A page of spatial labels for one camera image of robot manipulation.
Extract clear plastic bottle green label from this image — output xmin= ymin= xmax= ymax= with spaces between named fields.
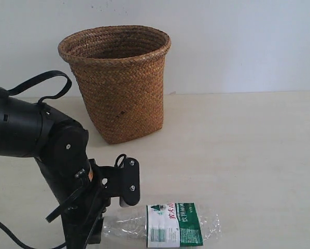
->
xmin=102 ymin=202 xmax=221 ymax=248

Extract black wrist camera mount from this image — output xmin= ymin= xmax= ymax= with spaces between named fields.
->
xmin=100 ymin=154 xmax=140 ymax=208

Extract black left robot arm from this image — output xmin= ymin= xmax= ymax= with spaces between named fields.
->
xmin=0 ymin=88 xmax=105 ymax=248

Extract black round power cable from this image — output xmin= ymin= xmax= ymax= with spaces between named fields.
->
xmin=0 ymin=211 xmax=67 ymax=249

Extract black flat ribbon cable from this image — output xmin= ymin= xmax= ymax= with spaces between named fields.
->
xmin=7 ymin=70 xmax=73 ymax=104

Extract brown woven wicker basket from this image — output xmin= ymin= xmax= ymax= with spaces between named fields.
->
xmin=58 ymin=25 xmax=171 ymax=144

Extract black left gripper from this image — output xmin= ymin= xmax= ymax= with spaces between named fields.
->
xmin=59 ymin=158 xmax=111 ymax=248

